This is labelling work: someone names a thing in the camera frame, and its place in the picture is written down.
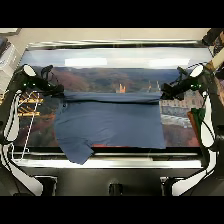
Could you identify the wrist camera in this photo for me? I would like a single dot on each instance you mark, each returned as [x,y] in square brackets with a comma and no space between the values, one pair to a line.
[182,70]
[46,70]

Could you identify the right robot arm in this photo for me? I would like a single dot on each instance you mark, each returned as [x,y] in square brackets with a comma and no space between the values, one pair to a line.
[208,133]

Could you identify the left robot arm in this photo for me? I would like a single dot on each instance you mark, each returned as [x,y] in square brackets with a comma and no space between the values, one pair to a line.
[10,110]

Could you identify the heap of clothes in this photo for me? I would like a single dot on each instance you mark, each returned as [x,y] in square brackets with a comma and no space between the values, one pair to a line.
[6,56]
[213,36]

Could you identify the orange garment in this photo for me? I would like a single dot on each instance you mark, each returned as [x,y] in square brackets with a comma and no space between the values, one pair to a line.
[192,124]

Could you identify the green garment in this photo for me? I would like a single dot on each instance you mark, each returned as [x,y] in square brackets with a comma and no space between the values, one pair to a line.
[200,116]

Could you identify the silver frame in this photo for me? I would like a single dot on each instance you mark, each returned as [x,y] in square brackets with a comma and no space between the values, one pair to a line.
[110,164]

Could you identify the blue polo shirt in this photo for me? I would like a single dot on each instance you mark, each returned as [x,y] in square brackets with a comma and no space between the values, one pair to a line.
[113,126]

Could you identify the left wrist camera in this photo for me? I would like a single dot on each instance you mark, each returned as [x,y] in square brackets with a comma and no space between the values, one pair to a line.
[46,70]

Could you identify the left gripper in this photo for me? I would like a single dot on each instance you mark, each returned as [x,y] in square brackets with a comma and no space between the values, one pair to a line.
[56,89]

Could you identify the white clothes hanger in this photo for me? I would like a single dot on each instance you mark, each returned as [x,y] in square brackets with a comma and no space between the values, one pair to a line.
[29,130]

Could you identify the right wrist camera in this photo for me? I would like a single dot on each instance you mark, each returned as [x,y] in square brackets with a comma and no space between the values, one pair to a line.
[182,70]

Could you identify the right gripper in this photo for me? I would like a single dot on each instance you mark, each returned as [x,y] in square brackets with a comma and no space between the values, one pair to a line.
[171,91]

